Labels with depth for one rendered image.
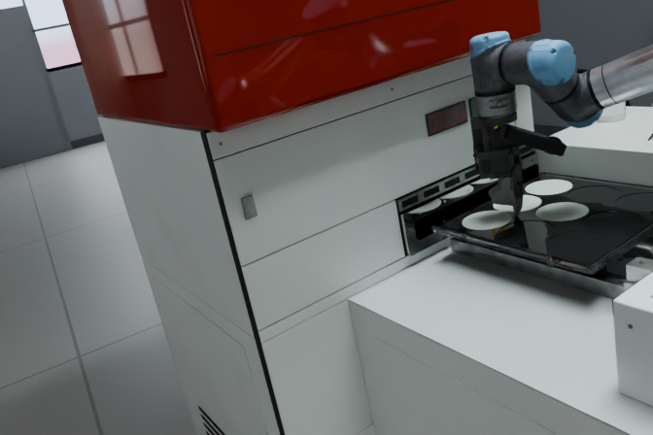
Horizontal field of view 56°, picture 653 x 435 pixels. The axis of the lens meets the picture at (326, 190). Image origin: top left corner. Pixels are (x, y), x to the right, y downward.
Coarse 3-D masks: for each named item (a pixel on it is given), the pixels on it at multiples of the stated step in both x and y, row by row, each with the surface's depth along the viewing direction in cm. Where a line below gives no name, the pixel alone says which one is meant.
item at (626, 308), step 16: (640, 288) 78; (624, 304) 76; (640, 304) 75; (624, 320) 77; (640, 320) 75; (624, 336) 77; (640, 336) 75; (624, 352) 78; (640, 352) 76; (624, 368) 79; (640, 368) 77; (624, 384) 80; (640, 384) 78; (640, 400) 79
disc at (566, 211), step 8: (544, 208) 125; (552, 208) 124; (560, 208) 123; (568, 208) 122; (576, 208) 122; (584, 208) 121; (536, 216) 122; (544, 216) 121; (552, 216) 120; (560, 216) 120; (568, 216) 119; (576, 216) 118
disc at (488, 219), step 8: (472, 216) 128; (480, 216) 127; (488, 216) 127; (496, 216) 126; (504, 216) 125; (464, 224) 125; (472, 224) 124; (480, 224) 123; (488, 224) 122; (496, 224) 122; (504, 224) 121
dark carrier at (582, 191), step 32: (576, 192) 130; (608, 192) 126; (640, 192) 123; (448, 224) 127; (512, 224) 120; (544, 224) 117; (576, 224) 114; (608, 224) 112; (640, 224) 109; (576, 256) 102
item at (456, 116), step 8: (440, 112) 128; (448, 112) 130; (456, 112) 131; (464, 112) 133; (432, 120) 128; (440, 120) 129; (448, 120) 130; (456, 120) 131; (464, 120) 133; (432, 128) 128; (440, 128) 129
